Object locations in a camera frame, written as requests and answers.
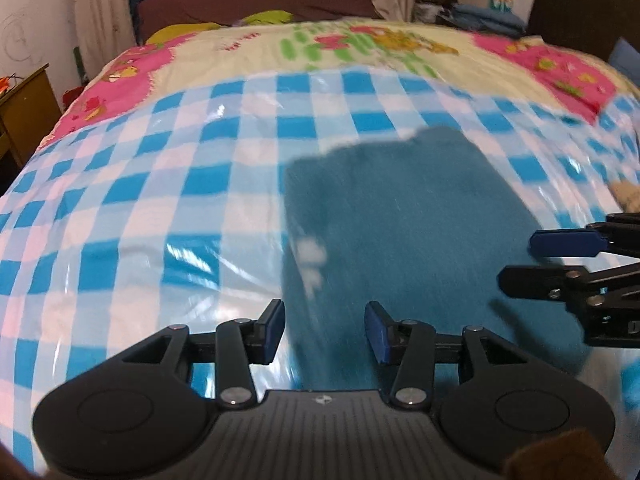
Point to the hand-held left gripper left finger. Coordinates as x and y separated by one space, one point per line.
270 332

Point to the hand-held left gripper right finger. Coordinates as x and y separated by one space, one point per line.
379 332

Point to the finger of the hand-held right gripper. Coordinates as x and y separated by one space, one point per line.
565 242
540 282

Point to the teal small cloth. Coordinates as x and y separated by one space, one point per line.
400 210

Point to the folded blue clothes pile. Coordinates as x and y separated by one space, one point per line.
487 17

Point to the beige fuzzy cloth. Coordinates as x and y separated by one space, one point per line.
626 194

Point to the brown fuzzy cloth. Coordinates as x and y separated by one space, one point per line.
557 457

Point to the blue checked plastic sheet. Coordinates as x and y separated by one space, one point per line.
150 210

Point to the blue pillow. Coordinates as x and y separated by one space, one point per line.
625 62

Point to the dark wooden board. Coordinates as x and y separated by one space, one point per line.
585 10

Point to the floral printed bedsheet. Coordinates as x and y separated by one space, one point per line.
210 50

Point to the red item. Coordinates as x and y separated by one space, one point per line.
72 96

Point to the yellow-green pillow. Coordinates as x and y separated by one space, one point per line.
267 17
180 32

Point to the wooden cabinet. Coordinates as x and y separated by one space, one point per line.
25 115

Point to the green stick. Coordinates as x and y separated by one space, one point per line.
78 65

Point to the orange item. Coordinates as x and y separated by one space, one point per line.
9 83

